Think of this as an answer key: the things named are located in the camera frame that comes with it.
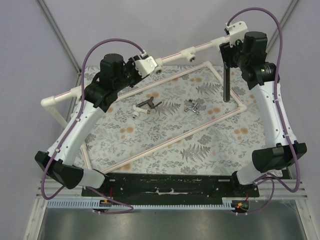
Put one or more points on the white pipe frame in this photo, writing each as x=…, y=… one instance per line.
x=49, y=103

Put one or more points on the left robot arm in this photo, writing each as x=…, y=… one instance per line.
x=115, y=74

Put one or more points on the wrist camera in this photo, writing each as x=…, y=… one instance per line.
x=144, y=64
x=236, y=32

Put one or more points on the dark long faucet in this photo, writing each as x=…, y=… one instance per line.
x=226, y=83

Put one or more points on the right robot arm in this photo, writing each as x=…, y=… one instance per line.
x=282, y=149

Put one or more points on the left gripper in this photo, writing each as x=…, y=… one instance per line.
x=133, y=70

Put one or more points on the chrome faucet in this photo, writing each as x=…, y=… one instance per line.
x=193, y=106

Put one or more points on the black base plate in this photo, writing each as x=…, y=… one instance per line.
x=134, y=188

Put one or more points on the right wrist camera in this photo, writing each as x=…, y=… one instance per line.
x=236, y=32

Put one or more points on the dark short faucet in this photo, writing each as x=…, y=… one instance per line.
x=149, y=102

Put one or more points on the white plastic faucet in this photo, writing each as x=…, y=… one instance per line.
x=138, y=110

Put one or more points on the floral table mat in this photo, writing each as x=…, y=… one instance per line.
x=220, y=149

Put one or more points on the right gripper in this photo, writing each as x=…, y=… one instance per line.
x=226, y=54

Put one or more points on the white cable duct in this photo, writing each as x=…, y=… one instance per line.
x=97, y=204

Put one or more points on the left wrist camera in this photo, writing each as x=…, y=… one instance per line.
x=144, y=64

